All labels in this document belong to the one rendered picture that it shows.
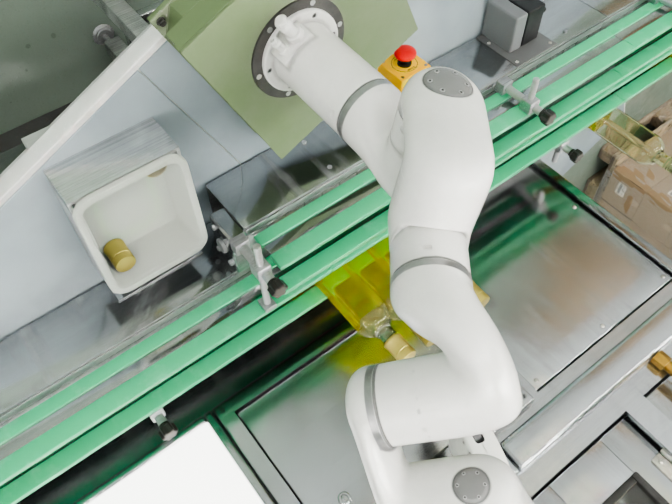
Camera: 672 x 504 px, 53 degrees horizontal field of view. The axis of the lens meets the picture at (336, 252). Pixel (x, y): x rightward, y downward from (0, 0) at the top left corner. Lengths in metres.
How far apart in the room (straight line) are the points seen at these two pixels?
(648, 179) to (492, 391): 4.35
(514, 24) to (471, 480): 0.93
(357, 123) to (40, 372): 0.64
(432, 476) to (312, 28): 0.59
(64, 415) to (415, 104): 0.72
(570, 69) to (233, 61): 0.75
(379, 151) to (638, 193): 4.14
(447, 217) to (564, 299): 0.79
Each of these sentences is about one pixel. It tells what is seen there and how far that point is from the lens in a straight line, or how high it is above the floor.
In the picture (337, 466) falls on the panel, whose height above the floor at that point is 1.20.
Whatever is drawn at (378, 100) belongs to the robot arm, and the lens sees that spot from 0.86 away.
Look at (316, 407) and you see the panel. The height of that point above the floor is 1.09.
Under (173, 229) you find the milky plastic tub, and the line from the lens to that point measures 1.16.
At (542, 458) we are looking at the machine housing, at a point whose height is 1.40.
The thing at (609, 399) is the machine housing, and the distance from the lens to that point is 1.36.
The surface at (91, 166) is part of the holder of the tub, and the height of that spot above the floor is 0.79.
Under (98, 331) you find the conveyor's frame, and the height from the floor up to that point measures 0.84.
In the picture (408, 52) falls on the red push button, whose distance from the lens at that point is 1.25.
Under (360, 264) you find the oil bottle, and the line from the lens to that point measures 1.21.
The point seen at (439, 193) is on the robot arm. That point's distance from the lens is 0.68.
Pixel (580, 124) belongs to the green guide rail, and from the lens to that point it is 1.61.
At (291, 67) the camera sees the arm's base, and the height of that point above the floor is 0.89.
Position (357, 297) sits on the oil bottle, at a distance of 1.17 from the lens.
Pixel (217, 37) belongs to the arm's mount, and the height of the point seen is 0.84.
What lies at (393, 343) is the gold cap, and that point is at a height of 1.13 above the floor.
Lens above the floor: 1.51
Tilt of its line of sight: 28 degrees down
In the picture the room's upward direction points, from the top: 136 degrees clockwise
